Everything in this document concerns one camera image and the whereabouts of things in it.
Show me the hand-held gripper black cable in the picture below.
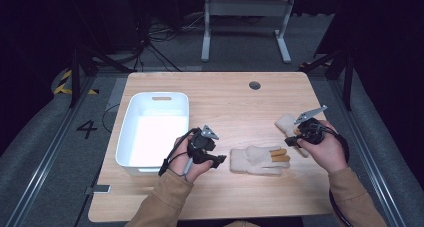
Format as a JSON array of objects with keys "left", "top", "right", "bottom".
[
  {"left": 318, "top": 125, "right": 355, "bottom": 227},
  {"left": 157, "top": 128, "right": 202, "bottom": 178}
]

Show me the black floor cable bundle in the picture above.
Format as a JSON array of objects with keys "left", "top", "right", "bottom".
[{"left": 132, "top": 12, "right": 208, "bottom": 73}]

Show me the black metal stand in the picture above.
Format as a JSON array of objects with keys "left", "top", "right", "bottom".
[
  {"left": 67, "top": 46, "right": 135, "bottom": 109},
  {"left": 299, "top": 46, "right": 355, "bottom": 112}
]

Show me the yellow black hazard tape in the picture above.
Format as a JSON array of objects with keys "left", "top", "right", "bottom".
[{"left": 53, "top": 69, "right": 100, "bottom": 96}]

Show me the grey wrist strap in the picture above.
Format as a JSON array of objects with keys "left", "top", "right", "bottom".
[{"left": 167, "top": 156, "right": 195, "bottom": 182}]

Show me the right hand-held gripper black cable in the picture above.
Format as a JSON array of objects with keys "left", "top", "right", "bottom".
[{"left": 318, "top": 125, "right": 355, "bottom": 227}]

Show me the metal floor rail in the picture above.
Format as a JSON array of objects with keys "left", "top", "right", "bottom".
[
  {"left": 4, "top": 76, "right": 98, "bottom": 227},
  {"left": 327, "top": 79, "right": 407, "bottom": 227}
]

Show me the person's left hand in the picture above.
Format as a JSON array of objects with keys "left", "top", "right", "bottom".
[{"left": 168, "top": 135, "right": 214, "bottom": 184}]

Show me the white plastic bin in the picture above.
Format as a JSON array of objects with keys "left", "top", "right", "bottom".
[{"left": 114, "top": 91, "right": 191, "bottom": 177}]

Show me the person's right hand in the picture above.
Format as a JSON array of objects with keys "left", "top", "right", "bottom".
[{"left": 295, "top": 120, "right": 350, "bottom": 175}]

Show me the white metal desk frame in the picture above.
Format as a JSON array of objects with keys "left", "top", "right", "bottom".
[{"left": 200, "top": 0, "right": 297, "bottom": 64}]

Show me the silver table bracket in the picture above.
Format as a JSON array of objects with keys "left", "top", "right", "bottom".
[{"left": 84, "top": 184, "right": 112, "bottom": 196}]

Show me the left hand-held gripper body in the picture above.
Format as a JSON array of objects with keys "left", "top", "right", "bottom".
[{"left": 186, "top": 124, "right": 220, "bottom": 165}]

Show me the thin black floor cable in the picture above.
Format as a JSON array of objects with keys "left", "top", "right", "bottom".
[{"left": 101, "top": 103, "right": 121, "bottom": 134}]

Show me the beige knit glove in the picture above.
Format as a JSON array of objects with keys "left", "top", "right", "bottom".
[
  {"left": 229, "top": 144, "right": 291, "bottom": 178},
  {"left": 274, "top": 113, "right": 310, "bottom": 159}
]

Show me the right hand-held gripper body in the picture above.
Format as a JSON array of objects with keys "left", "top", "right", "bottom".
[{"left": 293, "top": 104, "right": 329, "bottom": 146}]

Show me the left hand-held gripper black cable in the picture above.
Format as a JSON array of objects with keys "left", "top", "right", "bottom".
[{"left": 157, "top": 128, "right": 202, "bottom": 178}]

